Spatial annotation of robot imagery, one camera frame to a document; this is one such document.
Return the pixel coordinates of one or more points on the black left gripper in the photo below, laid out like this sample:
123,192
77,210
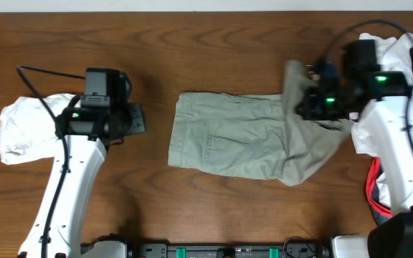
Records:
135,117

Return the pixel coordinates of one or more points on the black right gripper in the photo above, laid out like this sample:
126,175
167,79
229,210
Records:
307,106

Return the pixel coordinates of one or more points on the khaki green shorts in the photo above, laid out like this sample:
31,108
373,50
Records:
254,136

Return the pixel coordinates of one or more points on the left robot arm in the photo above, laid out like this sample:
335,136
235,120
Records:
93,121

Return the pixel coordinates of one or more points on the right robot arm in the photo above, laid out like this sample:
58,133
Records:
394,238

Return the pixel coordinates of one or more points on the crumpled white shirt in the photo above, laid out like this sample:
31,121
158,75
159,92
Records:
385,125

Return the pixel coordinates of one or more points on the folded white cloth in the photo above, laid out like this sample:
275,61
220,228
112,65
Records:
27,132

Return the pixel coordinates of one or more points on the red and navy garment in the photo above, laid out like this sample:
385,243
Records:
377,193

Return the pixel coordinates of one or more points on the black mounting rail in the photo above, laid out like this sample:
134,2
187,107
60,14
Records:
294,247

